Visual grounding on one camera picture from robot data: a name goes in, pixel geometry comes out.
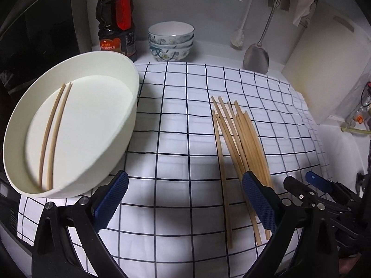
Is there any white round basin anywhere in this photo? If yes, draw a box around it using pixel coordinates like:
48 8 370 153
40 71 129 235
3 51 140 199

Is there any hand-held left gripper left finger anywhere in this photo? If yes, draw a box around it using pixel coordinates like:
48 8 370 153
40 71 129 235
31 171 129 278

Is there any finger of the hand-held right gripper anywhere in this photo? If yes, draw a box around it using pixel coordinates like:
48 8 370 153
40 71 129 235
283 176 348 218
306 171 360 206

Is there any metal spatula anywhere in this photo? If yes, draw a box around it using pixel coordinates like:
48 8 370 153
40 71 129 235
243 0 287 74

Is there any white black checked cloth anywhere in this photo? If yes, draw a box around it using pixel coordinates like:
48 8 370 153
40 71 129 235
17 62 334 278

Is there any yellow gas hose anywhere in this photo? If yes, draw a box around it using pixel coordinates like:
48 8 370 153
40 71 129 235
340 124 371 136

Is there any gas valve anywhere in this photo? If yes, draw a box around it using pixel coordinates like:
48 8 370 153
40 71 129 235
345 81 371 128

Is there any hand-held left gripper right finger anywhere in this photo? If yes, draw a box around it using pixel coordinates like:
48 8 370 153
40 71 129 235
242 171 339 278

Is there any floral ceramic bowl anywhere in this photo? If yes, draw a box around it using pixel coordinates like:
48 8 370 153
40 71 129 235
149 42 194 54
148 21 195 47
151 49 193 62

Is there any white ladle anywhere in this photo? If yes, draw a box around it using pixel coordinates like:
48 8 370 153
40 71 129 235
230 0 259 49

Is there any pile of wooden chopsticks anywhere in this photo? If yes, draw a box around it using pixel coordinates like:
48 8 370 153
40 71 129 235
211 95 274 250

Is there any dark soy sauce bottle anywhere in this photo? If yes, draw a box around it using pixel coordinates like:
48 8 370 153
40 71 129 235
95 0 137 62

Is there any beige hanging rag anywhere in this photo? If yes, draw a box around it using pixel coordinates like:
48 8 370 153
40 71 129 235
282 0 317 26

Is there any white cutting board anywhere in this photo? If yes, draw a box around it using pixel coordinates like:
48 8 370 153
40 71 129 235
281 16 371 125

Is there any black stove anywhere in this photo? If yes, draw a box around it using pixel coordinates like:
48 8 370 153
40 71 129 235
0 0 87 255

